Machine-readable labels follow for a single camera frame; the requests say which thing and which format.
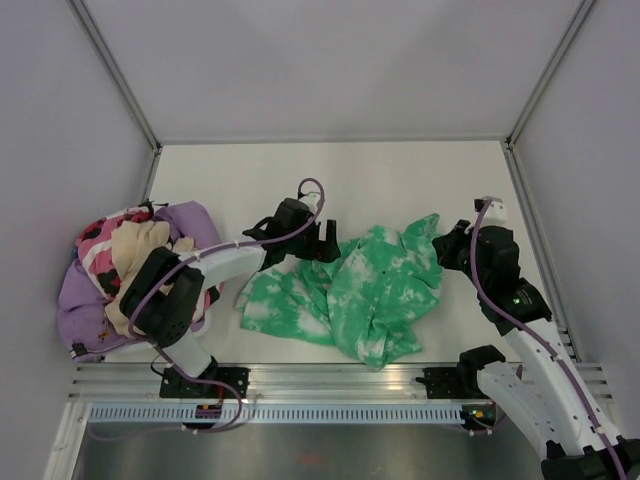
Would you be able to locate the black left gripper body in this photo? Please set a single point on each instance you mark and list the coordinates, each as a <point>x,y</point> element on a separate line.
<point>296,245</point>

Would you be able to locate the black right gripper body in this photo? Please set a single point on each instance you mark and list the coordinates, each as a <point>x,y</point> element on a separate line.
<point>456,254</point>

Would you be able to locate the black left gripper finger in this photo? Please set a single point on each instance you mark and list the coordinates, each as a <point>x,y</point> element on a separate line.
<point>329,247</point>
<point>311,246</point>

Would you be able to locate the green tie-dye trousers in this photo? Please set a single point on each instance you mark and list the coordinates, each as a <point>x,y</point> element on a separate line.
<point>365,304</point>

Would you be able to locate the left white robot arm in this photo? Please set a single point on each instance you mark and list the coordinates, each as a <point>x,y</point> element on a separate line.
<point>161,301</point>

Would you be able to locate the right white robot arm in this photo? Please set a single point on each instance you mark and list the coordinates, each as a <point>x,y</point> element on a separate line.
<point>556,412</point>

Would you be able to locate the purple trousers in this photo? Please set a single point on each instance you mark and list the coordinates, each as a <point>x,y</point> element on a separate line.
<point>83,327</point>

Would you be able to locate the beige garment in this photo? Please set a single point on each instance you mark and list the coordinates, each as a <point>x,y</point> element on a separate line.
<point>131,245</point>

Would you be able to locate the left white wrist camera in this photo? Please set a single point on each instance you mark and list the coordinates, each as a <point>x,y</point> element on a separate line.
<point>312,200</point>

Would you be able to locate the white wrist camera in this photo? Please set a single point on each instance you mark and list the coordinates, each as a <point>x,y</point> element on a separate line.
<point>491,209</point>
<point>312,200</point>

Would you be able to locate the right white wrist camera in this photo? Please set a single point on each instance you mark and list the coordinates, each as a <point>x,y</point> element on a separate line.
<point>491,209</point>

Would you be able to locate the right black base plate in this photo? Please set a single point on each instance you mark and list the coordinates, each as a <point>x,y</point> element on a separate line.
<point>445,383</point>

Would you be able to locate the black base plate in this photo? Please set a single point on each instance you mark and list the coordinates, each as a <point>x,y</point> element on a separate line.
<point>445,383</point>
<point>215,383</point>

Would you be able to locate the slotted cable duct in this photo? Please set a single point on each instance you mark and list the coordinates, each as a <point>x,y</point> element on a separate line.
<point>279,413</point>

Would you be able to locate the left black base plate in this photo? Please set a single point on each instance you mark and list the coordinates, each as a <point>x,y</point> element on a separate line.
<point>215,383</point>

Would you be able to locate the aluminium rail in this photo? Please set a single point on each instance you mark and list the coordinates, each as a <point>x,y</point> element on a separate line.
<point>264,383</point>

